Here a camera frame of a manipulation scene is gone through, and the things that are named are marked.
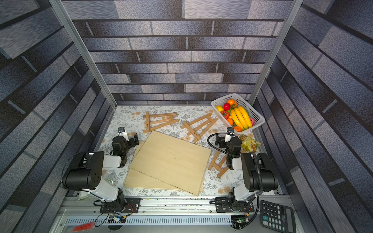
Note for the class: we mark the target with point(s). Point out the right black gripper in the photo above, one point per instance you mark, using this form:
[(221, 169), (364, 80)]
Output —
[(223, 140)]

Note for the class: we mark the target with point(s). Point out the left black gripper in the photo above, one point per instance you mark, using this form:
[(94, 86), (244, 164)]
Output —
[(133, 143)]

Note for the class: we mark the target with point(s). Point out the wooden easel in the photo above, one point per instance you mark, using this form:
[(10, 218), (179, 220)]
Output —
[(219, 166), (157, 121), (198, 127)]

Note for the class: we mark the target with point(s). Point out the plywood board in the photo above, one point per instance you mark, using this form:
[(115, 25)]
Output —
[(137, 179), (171, 160)]

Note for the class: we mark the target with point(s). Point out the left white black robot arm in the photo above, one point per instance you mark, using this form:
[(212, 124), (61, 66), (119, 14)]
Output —
[(85, 174)]

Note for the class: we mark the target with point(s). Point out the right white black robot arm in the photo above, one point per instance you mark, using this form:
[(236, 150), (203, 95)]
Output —
[(257, 170)]

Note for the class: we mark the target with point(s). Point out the orange fruit bottom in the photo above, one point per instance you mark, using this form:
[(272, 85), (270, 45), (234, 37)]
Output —
[(238, 129)]

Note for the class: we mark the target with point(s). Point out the orange fruit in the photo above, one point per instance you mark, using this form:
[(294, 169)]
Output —
[(238, 129), (232, 102)]

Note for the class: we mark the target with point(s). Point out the floral table mat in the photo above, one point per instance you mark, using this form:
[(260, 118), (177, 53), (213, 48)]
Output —
[(131, 118)]

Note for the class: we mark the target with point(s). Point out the green snack bag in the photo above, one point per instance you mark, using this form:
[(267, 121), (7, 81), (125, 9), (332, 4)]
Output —
[(249, 144)]

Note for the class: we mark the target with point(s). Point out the yellow lemon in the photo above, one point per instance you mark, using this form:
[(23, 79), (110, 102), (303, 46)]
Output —
[(219, 108)]

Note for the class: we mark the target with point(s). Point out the yellow banana bunch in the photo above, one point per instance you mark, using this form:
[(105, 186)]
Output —
[(241, 118)]

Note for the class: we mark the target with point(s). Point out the red apple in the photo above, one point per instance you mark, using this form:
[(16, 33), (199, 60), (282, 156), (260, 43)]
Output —
[(227, 107)]

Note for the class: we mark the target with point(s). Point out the orange fruit top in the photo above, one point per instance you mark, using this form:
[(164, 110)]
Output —
[(232, 102)]

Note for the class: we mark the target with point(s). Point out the white plastic basket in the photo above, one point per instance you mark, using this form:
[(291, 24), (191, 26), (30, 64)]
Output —
[(252, 113)]

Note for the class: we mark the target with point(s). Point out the black calculator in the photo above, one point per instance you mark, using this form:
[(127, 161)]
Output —
[(277, 217)]

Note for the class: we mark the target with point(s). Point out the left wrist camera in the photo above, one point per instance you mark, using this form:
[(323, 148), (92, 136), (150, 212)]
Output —
[(122, 132)]

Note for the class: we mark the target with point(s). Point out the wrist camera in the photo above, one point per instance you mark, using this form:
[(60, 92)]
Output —
[(230, 132), (122, 132)]

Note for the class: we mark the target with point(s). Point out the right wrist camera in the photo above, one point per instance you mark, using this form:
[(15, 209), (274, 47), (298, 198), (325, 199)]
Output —
[(230, 132)]

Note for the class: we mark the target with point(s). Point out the aluminium rail base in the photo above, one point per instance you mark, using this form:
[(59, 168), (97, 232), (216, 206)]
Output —
[(156, 215)]

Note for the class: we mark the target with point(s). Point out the red tool handle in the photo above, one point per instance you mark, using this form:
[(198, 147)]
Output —
[(84, 227)]

